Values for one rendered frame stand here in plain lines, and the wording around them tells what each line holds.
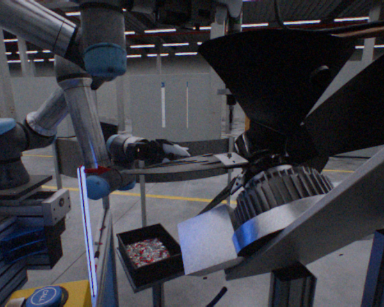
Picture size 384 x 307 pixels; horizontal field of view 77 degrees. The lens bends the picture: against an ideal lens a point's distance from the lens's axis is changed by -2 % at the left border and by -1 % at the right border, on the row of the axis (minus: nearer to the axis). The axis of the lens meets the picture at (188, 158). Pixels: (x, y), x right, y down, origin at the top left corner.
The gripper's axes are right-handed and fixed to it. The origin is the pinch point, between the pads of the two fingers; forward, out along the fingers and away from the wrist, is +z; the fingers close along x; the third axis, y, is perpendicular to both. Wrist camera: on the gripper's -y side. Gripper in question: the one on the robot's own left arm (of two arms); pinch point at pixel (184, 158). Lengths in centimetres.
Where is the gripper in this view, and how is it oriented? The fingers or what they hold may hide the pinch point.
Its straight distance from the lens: 65.4
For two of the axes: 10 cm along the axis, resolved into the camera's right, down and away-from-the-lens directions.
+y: 6.3, -0.7, 7.8
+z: 7.8, 1.5, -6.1
